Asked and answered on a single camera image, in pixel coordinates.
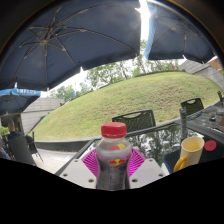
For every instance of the grey standing tube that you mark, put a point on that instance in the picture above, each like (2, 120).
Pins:
(183, 125)

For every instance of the red-capped clear drink bottle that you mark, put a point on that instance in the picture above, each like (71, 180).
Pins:
(113, 160)

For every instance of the blue umbrella with white print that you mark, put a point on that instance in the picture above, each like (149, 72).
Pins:
(13, 100)

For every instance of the large navy patio umbrella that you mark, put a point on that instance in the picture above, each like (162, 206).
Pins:
(180, 33)
(66, 43)

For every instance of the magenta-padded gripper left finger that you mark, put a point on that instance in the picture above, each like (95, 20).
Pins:
(77, 171)

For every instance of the black mesh patio chair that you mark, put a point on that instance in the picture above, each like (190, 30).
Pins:
(135, 120)
(192, 106)

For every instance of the person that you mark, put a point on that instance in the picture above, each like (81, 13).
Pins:
(20, 146)

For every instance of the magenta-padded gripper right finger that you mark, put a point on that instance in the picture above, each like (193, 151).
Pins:
(148, 171)

